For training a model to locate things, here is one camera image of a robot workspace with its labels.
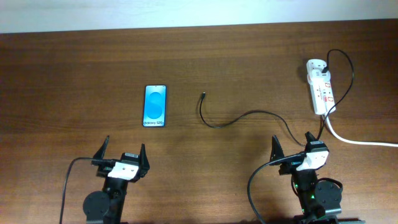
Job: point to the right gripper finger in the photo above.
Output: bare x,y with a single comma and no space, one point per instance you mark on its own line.
309,137
277,154

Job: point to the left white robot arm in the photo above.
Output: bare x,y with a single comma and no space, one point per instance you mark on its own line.
106,205

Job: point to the white power strip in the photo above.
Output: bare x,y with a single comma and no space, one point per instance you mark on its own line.
321,92

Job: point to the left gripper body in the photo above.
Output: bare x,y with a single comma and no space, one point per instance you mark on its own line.
101,169

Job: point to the blue Galaxy smartphone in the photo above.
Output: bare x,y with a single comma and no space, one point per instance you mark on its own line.
154,106

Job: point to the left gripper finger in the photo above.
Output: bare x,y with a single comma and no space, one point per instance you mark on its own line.
144,163
101,151

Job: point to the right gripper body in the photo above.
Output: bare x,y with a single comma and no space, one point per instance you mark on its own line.
286,167

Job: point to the white wall charger adapter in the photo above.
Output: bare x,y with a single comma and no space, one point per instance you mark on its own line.
317,69

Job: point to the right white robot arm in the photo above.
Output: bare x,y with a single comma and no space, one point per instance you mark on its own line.
319,198

